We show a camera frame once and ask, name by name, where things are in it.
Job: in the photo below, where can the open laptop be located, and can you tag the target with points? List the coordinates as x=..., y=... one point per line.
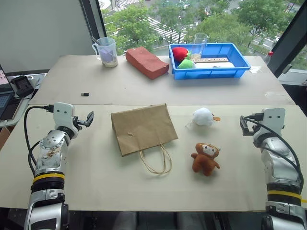
x=5, y=98

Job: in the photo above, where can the green plush toy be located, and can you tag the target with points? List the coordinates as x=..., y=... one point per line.
x=186, y=64

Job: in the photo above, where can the red brick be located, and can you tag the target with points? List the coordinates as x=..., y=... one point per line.
x=146, y=62

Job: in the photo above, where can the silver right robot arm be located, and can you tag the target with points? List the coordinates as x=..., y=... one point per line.
x=279, y=163

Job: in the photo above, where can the blue plastic bin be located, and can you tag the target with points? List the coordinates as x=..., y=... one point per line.
x=208, y=73

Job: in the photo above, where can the black power adapter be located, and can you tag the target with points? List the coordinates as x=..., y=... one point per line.
x=22, y=85

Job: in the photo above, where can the wooden strip with holes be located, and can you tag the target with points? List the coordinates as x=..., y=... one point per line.
x=211, y=59

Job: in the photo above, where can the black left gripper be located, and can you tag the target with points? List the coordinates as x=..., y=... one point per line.
x=77, y=122

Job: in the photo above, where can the black window frame post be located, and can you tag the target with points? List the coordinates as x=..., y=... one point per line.
x=290, y=36

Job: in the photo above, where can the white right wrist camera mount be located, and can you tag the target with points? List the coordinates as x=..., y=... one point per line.
x=274, y=118

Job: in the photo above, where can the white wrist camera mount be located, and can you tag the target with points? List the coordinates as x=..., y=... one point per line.
x=274, y=118
x=62, y=113

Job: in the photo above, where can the red strawberry plush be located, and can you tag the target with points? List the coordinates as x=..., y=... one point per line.
x=179, y=53

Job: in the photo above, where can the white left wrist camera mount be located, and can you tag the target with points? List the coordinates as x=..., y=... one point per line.
x=62, y=113

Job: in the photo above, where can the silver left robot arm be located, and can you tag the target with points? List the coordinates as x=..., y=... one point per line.
x=51, y=153

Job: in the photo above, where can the tall clear measuring cup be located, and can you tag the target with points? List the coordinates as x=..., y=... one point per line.
x=199, y=46

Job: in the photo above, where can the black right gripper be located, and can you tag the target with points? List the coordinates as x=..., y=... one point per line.
x=255, y=127

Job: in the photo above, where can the brown monkey plush toy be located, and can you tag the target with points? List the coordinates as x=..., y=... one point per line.
x=205, y=161

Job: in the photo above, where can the small black usb stick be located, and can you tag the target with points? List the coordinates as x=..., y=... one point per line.
x=85, y=94

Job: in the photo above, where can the white duck plush toy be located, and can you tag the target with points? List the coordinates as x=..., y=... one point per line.
x=203, y=117

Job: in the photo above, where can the clear bottle with red cap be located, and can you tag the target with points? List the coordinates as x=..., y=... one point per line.
x=268, y=57

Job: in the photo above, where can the brown paper bag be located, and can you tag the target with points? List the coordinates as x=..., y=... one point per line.
x=144, y=129

